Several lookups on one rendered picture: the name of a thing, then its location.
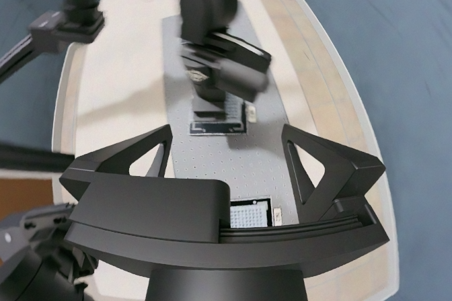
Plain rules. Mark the black l-shaped nest locator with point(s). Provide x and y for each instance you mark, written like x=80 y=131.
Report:
x=256 y=202

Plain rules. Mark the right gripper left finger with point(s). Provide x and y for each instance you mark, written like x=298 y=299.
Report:
x=117 y=158

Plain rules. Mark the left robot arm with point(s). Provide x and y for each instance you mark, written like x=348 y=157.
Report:
x=245 y=71

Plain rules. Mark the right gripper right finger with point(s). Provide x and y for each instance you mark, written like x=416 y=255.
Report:
x=349 y=172

